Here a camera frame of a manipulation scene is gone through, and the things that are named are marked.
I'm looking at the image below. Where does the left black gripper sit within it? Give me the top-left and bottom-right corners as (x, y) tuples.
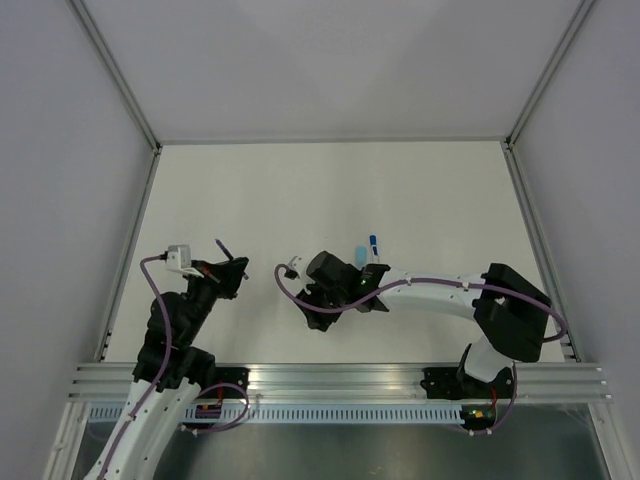
(182, 258), (249, 344)

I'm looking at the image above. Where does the small purple pen refill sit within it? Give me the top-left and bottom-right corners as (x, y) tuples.
(215, 238), (249, 280)

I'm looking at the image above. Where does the light blue highlighter cap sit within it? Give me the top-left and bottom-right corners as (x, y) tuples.
(354, 245), (368, 269)

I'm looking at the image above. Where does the white whiteboard marker pen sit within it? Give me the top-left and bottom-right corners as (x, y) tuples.
(371, 244), (381, 264)

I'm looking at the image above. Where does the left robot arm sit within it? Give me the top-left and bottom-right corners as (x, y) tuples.
(85, 246), (250, 479)

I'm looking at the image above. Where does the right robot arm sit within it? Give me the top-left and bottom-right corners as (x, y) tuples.
(276, 251), (551, 399)

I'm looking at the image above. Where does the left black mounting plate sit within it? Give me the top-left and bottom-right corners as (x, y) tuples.
(197, 366), (250, 402)

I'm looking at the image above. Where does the black mounting plate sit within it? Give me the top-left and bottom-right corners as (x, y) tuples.
(420, 367), (515, 400)
(197, 366), (250, 402)

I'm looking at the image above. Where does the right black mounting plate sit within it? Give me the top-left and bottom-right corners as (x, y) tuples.
(420, 367), (515, 400)

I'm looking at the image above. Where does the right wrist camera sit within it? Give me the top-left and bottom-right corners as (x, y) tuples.
(284, 255), (308, 280)

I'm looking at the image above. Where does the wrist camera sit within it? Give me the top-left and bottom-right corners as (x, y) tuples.
(162, 244), (203, 277)
(284, 255), (308, 280)

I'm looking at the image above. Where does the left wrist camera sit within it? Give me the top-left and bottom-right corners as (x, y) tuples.
(162, 244), (203, 277)

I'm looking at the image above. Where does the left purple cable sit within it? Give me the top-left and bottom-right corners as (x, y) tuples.
(84, 255), (250, 480)

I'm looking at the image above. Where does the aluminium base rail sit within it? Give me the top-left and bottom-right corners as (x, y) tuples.
(67, 363), (613, 404)

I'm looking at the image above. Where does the white slotted cable duct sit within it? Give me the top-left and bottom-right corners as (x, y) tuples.
(87, 403), (496, 426)

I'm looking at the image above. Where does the left aluminium frame post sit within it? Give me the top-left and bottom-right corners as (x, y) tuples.
(66, 0), (162, 154)

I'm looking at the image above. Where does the aluminium frame post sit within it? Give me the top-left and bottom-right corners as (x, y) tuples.
(503, 0), (598, 150)
(66, 0), (162, 154)

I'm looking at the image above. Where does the right aluminium frame post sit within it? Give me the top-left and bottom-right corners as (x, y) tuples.
(503, 0), (598, 150)

